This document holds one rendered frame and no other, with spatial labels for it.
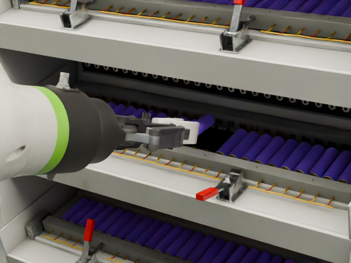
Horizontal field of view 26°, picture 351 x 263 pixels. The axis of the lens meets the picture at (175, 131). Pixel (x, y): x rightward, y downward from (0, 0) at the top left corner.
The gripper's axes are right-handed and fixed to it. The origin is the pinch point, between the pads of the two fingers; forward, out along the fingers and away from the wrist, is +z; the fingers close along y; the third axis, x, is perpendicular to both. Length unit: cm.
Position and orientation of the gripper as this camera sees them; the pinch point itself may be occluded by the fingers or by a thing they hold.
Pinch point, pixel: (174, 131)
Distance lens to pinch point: 100.6
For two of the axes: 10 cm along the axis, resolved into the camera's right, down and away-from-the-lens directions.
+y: -8.2, -1.8, 5.4
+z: 5.5, 0.0, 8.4
